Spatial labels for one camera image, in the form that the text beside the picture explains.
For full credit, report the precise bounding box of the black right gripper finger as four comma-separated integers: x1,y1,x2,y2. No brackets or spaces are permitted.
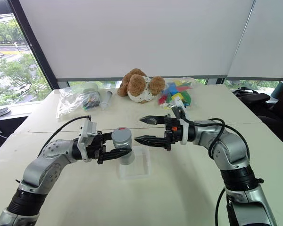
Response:
140,115,167,126
134,135,167,148

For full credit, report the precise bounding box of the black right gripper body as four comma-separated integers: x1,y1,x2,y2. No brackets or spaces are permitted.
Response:
163,114,183,151

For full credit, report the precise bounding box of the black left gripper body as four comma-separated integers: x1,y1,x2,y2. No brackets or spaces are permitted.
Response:
87,132,107,165

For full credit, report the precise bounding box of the grey cylindrical can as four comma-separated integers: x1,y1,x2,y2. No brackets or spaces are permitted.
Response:
111,127,135,166

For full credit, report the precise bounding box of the clear plastic box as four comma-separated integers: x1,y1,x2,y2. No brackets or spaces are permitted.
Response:
118,145,151,180

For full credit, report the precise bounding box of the clear plastic bag with jar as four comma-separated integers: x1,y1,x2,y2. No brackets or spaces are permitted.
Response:
56,81,101,121

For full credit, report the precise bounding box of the plastic bag of coloured blocks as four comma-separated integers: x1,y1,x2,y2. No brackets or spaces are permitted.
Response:
157,76,196,111

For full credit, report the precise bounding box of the brown teddy bear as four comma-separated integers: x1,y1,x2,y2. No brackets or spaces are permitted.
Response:
117,68,166,105

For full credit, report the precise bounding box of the wide white roller blind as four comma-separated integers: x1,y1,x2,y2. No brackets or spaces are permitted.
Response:
18,0,255,82

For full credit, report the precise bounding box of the black office chair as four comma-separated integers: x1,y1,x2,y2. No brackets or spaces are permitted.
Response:
233,86,283,144

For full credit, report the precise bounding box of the dark teal cylinder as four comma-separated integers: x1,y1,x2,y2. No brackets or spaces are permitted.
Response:
270,81,283,105

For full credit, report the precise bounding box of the narrow white roller blind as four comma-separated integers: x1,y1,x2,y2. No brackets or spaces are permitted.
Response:
226,0,283,80

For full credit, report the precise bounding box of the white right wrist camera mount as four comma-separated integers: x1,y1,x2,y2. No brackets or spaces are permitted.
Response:
171,97,190,145

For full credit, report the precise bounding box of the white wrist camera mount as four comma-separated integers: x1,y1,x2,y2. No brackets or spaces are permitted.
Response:
77,118,99,163
171,97,190,145

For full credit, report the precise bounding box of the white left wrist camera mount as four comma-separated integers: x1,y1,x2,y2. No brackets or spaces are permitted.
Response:
77,118,99,163

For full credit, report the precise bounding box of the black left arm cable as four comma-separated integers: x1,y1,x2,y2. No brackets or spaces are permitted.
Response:
38,115,92,156

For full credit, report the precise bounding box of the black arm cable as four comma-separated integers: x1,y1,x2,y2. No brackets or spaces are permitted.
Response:
38,115,92,156
183,117,250,160

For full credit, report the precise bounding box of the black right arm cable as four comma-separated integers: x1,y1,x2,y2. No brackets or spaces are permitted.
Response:
183,117,250,160

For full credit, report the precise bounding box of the black window frame post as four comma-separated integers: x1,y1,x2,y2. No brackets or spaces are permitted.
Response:
8,0,61,90

